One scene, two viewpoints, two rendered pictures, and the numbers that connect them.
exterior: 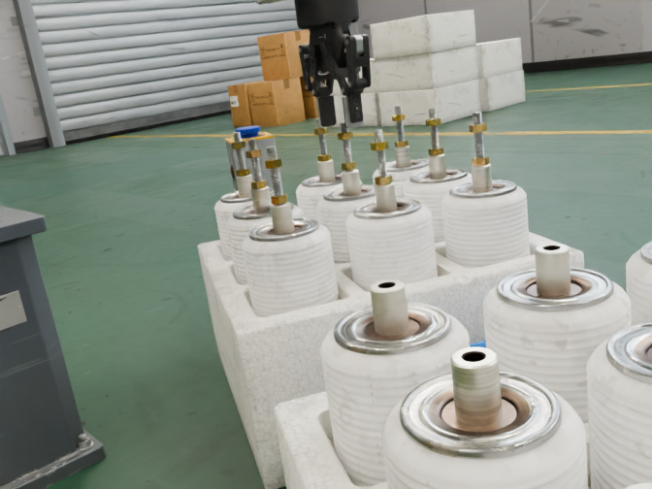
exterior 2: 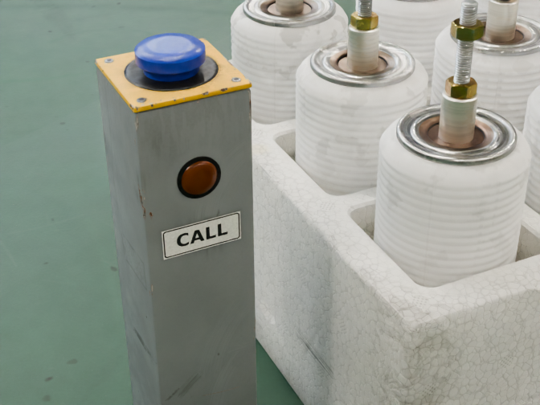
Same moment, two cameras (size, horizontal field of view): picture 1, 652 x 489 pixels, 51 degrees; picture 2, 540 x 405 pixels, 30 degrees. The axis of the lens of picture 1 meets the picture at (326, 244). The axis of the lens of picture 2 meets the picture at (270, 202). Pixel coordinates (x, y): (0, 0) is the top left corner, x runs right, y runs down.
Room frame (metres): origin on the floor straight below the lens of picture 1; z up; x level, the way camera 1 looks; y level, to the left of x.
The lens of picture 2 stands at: (1.16, 0.62, 0.56)
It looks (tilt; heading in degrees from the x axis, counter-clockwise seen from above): 33 degrees down; 259
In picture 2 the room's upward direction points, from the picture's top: 1 degrees counter-clockwise
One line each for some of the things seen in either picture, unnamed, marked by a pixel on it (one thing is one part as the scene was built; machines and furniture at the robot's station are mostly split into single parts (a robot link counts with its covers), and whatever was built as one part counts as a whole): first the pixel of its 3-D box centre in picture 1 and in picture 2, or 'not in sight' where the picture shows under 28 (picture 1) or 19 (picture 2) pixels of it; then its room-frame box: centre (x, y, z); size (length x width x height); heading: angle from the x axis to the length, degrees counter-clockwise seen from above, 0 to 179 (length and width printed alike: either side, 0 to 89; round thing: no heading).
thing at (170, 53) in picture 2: (247, 133); (170, 61); (1.11, 0.10, 0.32); 0.04 x 0.04 x 0.02
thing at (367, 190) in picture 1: (352, 193); (499, 34); (0.84, -0.04, 0.25); 0.08 x 0.08 x 0.01
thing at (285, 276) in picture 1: (297, 309); not in sight; (0.70, 0.04, 0.16); 0.10 x 0.10 x 0.18
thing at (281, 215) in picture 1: (282, 218); not in sight; (0.70, 0.04, 0.26); 0.02 x 0.02 x 0.03
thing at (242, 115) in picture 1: (255, 103); not in sight; (5.10, 0.37, 0.15); 0.30 x 0.24 x 0.30; 128
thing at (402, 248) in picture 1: (396, 286); not in sight; (0.73, -0.07, 0.16); 0.10 x 0.10 x 0.18
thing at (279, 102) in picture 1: (276, 102); not in sight; (4.82, 0.20, 0.15); 0.30 x 0.24 x 0.30; 38
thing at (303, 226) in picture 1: (284, 230); not in sight; (0.70, 0.04, 0.25); 0.08 x 0.08 x 0.01
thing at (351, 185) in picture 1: (351, 183); (501, 18); (0.84, -0.04, 0.26); 0.02 x 0.02 x 0.03
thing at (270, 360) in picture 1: (369, 310); (474, 210); (0.85, -0.04, 0.09); 0.39 x 0.39 x 0.18; 14
